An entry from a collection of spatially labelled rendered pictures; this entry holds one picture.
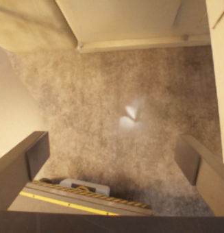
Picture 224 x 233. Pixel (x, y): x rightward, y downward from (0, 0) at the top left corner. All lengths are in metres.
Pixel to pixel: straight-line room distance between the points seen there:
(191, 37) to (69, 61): 0.78
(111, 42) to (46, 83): 0.50
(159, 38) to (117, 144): 0.69
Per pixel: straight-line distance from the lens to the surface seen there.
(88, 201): 0.76
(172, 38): 1.17
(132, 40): 1.14
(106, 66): 1.13
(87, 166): 1.06
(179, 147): 0.17
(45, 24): 1.08
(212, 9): 0.52
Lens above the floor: 1.01
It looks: 79 degrees down
